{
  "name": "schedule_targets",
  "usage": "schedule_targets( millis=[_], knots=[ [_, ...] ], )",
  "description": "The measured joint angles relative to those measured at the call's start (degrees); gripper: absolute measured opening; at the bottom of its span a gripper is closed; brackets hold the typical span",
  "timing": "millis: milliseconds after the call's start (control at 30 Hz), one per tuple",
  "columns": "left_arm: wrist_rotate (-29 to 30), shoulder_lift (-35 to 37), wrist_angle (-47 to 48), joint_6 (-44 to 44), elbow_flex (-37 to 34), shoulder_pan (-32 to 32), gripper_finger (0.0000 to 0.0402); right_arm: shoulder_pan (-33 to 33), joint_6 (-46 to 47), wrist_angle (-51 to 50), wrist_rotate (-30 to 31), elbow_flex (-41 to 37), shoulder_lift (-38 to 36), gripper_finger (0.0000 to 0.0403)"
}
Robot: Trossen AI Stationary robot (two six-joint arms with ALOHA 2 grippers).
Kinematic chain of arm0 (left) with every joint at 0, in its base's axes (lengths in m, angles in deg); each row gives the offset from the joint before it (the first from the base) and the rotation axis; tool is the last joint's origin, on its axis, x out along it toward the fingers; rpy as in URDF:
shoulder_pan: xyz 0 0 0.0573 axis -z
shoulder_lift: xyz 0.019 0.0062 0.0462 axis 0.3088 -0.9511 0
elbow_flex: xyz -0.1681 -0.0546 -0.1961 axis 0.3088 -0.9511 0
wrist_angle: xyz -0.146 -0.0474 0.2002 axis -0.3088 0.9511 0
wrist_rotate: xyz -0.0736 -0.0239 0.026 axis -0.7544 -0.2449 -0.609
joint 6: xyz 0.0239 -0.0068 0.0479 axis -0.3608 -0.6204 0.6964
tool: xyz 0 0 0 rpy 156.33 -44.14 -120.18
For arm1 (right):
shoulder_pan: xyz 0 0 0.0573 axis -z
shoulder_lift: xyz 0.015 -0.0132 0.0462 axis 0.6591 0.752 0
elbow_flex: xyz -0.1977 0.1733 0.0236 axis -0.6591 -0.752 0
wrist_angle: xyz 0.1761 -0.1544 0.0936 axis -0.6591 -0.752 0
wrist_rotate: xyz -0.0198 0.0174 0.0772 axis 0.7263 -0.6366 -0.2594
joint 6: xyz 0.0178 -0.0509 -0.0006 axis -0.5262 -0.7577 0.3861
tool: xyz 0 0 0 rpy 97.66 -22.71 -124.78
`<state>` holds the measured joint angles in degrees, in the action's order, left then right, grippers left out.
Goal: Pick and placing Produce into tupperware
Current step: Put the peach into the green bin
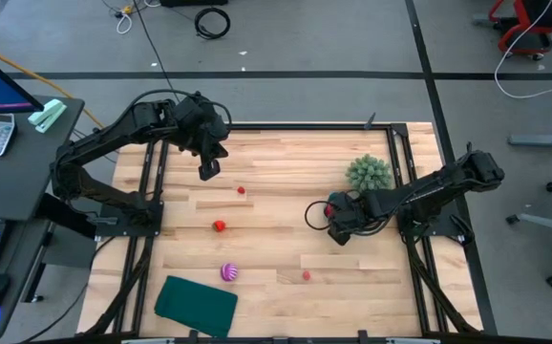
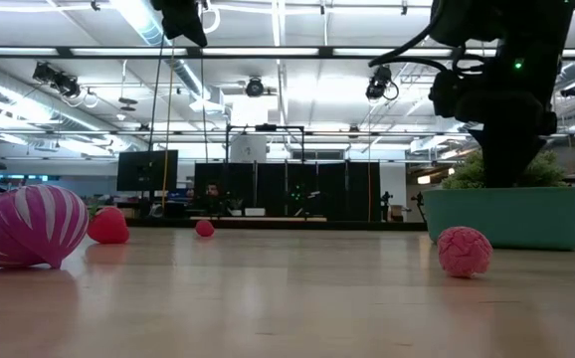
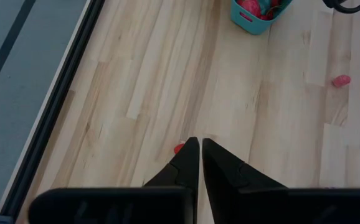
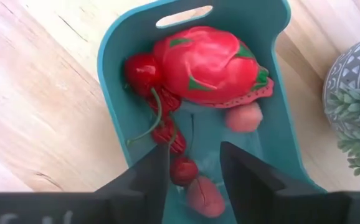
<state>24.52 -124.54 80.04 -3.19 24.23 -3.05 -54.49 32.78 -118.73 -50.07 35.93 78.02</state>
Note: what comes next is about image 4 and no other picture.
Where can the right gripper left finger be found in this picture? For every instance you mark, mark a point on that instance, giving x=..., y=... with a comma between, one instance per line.
x=155, y=180

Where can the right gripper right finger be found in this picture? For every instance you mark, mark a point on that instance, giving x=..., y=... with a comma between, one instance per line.
x=251, y=183

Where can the red cherry with stem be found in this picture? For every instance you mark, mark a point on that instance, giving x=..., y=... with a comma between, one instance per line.
x=142, y=73
x=183, y=171

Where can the pink textured ball fruit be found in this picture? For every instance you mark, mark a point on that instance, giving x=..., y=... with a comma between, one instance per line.
x=205, y=196

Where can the small pink fruit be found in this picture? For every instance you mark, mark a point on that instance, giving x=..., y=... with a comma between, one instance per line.
x=243, y=118

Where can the red toy dragon fruit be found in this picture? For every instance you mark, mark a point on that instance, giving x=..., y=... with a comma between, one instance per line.
x=205, y=62

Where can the teal plastic container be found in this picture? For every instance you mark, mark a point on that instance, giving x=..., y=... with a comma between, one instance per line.
x=130, y=46

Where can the green potted plant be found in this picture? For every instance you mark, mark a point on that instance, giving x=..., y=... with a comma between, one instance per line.
x=354, y=93

